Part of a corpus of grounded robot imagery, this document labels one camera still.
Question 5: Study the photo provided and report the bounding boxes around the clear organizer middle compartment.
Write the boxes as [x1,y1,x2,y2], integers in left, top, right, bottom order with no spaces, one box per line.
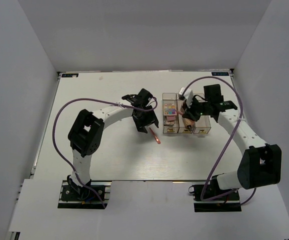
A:
[176,93,195,134]

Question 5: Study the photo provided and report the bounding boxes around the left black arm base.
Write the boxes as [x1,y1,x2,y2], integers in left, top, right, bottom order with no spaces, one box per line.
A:
[57,176,112,210]

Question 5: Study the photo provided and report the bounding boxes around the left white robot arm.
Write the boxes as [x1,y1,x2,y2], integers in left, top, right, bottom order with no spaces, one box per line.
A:
[68,88,159,200]

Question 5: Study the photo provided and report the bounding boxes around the clear organizer compartment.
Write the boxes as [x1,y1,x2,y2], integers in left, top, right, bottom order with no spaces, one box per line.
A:
[162,93,179,134]
[176,93,195,134]

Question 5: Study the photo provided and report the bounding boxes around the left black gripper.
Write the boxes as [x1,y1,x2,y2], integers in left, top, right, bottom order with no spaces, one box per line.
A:
[132,104,159,134]

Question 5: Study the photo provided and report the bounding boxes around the clear organizer left compartment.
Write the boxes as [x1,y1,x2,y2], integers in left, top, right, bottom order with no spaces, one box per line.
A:
[162,93,179,134]

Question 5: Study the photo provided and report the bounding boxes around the pink makeup brush left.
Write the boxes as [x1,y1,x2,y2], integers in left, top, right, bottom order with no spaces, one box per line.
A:
[149,127,161,144]

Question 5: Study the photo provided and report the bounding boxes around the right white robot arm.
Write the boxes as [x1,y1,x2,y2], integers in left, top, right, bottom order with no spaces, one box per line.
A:
[179,84,282,200]

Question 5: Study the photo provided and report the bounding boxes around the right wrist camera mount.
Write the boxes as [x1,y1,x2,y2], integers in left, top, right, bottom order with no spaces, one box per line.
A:
[178,87,194,107]

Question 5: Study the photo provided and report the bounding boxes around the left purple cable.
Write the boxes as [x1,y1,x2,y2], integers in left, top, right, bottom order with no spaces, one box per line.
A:
[52,96,159,208]

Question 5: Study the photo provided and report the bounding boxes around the colourful glitter eyeshadow palette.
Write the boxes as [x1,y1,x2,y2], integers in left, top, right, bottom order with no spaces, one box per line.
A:
[163,103,178,117]

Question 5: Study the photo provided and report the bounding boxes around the pink blush palette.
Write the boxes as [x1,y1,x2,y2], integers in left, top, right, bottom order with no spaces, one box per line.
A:
[163,115,178,127]

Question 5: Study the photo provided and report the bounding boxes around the foundation bottle with pump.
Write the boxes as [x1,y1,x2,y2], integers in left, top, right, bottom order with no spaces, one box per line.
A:
[182,118,195,132]

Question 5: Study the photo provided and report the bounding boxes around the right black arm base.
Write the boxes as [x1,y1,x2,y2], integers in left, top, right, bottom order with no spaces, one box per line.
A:
[188,176,242,213]

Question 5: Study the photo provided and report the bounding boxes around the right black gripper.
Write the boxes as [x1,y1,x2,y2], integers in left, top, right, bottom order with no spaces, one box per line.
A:
[182,96,211,122]

